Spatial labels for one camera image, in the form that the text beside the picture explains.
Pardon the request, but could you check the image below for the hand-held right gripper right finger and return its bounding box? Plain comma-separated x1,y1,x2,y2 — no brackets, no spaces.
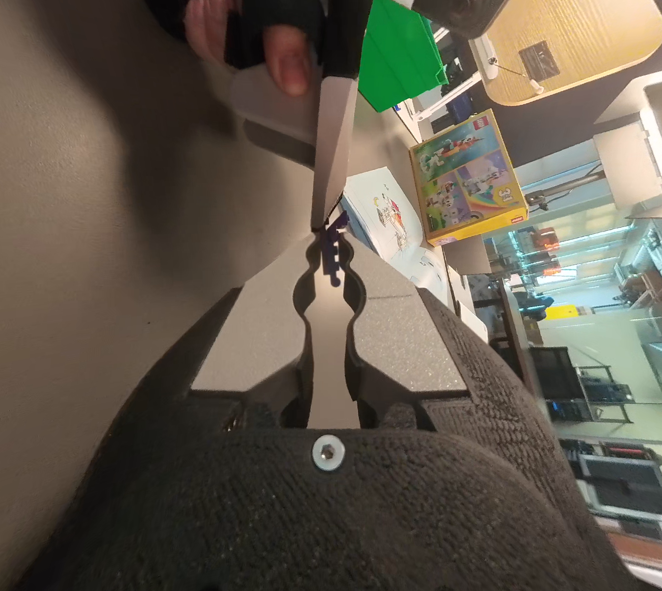
340,235,470,429

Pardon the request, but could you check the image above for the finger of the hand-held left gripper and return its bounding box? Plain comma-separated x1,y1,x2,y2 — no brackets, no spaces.
310,76,359,232

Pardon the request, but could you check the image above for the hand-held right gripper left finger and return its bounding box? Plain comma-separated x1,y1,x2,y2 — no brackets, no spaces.
189,231,318,429

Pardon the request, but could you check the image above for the green plastic bin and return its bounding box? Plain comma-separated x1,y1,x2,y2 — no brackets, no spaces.
294,0,449,112

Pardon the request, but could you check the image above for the pale blue instruction booklet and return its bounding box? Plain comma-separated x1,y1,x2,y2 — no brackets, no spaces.
343,166,452,292

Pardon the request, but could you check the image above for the blue and purple lego assembly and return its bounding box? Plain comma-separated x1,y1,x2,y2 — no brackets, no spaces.
320,211,346,288

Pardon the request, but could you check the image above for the yellow lego box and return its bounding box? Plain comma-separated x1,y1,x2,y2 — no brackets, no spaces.
409,109,529,247

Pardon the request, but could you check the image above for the white panel stand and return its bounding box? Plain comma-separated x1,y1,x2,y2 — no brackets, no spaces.
414,32,545,122

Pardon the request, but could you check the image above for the white light panel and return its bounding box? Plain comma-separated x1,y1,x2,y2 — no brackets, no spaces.
592,76,662,178

